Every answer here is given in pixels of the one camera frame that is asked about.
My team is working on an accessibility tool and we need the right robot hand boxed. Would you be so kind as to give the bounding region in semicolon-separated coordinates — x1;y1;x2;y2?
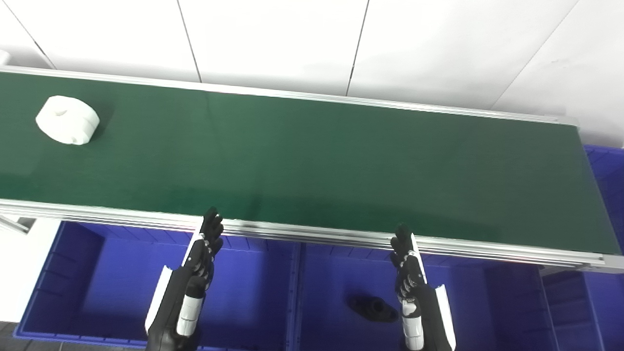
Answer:
390;223;457;351

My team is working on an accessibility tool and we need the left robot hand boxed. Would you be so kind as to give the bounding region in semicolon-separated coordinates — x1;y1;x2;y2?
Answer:
145;207;225;351

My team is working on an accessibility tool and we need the white round plastic part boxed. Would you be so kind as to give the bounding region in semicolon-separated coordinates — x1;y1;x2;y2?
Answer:
35;95;100;146

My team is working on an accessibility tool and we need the black plastic part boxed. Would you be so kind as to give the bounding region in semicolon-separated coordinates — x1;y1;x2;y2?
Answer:
347;295;400;323

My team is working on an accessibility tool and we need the blue plastic bin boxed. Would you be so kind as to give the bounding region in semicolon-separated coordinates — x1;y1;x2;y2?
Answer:
536;144;624;351
14;220;301;351
292;242;559;351

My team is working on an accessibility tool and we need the green conveyor belt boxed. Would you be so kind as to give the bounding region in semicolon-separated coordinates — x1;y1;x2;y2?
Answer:
0;65;624;273
0;72;608;255

